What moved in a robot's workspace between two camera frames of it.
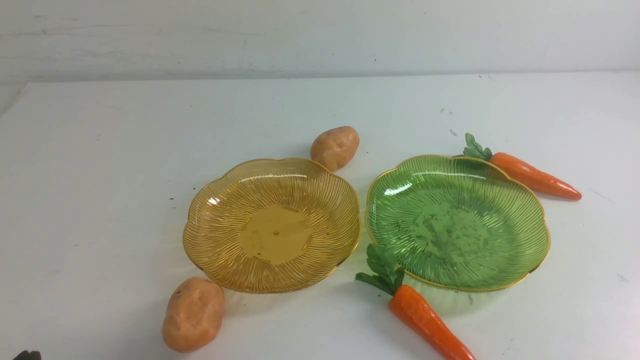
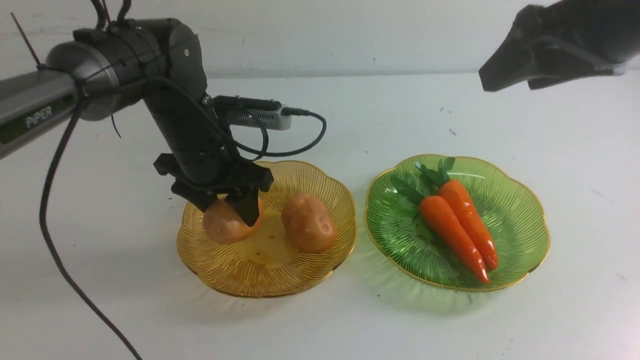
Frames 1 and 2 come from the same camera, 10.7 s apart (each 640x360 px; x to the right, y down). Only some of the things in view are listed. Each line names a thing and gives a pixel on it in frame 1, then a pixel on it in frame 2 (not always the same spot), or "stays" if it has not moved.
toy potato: [193, 314] → [223, 225]
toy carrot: [519, 171] → [456, 195]
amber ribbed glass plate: [271, 225] stays
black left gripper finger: [25, 355] → [203, 199]
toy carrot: [383, 271] → [444, 223]
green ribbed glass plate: [457, 222] stays
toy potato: [335, 146] → [312, 227]
